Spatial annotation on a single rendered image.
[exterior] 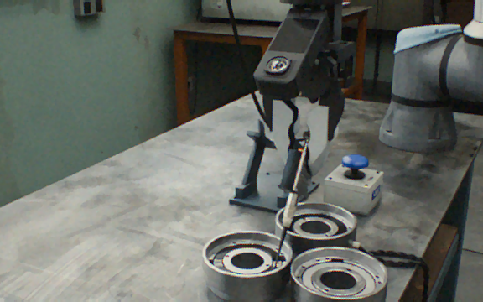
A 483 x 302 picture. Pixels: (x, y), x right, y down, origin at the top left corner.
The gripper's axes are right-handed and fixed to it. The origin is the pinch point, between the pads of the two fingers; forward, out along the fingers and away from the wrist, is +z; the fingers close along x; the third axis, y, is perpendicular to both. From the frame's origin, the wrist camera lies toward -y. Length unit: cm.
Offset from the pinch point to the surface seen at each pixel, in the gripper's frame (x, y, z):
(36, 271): 27.3, -17.7, 12.9
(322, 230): -0.8, 6.4, 11.5
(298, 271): -2.9, -6.5, 10.1
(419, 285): -8, 42, 38
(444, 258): -11, 55, 39
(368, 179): -2.8, 19.8, 8.6
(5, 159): 160, 79, 55
